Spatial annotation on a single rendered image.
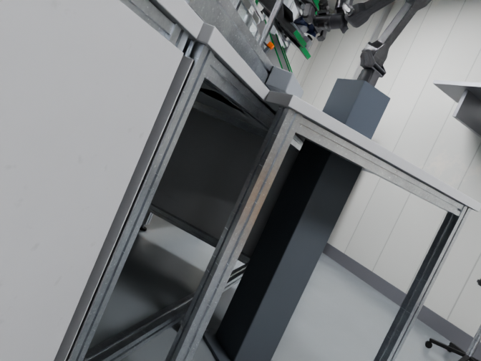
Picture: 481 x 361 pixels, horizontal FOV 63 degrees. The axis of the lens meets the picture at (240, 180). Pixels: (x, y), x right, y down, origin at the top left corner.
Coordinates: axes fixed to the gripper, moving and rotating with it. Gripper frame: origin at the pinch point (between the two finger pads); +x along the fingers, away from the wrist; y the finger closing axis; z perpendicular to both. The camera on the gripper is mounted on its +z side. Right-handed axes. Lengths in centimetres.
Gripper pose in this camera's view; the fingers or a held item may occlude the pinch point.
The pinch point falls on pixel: (303, 23)
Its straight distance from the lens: 176.1
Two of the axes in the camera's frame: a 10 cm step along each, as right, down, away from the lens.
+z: 2.3, -9.7, 1.1
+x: -8.3, -1.3, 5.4
